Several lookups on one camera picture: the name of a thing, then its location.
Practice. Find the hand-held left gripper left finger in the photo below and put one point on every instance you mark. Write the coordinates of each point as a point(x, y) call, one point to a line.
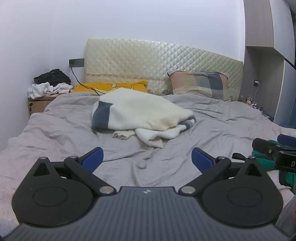
point(93, 158)

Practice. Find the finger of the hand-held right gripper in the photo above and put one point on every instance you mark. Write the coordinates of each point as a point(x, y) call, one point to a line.
point(238, 156)
point(266, 146)

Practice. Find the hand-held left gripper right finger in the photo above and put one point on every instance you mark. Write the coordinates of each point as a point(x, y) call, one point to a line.
point(202, 160)

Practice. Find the cream blanket with grey stripes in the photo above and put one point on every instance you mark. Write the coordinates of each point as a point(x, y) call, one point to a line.
point(141, 111)

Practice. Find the white clothes pile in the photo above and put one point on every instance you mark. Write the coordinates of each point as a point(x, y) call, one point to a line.
point(44, 89)

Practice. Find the black clothes pile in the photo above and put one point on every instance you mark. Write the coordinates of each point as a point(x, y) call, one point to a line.
point(52, 76)

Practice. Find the green garment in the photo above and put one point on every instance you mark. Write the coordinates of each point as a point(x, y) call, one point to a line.
point(268, 163)

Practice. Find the grey duvet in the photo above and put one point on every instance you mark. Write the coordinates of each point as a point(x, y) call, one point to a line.
point(57, 134)

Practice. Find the cluster of small bottles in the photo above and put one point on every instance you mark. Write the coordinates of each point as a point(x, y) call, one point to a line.
point(251, 103)

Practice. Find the yellow pillow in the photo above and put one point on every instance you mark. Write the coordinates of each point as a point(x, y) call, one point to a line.
point(101, 87)

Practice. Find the plaid pillow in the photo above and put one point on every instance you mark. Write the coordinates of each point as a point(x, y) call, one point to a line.
point(198, 84)

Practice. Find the wooden nightstand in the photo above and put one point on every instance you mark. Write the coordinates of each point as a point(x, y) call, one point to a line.
point(38, 105)

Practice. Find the cream quilted headboard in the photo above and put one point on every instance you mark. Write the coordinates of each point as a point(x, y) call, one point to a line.
point(143, 60)

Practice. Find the grey wardrobe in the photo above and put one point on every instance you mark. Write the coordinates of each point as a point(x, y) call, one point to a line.
point(261, 25)

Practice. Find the white wall charger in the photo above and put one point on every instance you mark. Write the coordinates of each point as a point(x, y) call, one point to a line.
point(256, 83)

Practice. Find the dark wall socket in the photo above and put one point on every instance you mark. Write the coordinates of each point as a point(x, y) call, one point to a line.
point(76, 62)

